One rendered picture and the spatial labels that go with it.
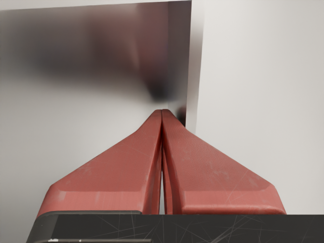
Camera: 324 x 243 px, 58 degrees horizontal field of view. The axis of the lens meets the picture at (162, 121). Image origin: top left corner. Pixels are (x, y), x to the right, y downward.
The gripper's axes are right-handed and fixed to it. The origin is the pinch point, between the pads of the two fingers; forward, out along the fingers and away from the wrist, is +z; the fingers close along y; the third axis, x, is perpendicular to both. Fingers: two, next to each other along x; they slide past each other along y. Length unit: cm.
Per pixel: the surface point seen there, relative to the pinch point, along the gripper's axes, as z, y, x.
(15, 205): 0.5, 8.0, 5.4
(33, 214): 0.6, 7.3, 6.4
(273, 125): 3.3, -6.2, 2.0
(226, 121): 2.8, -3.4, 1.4
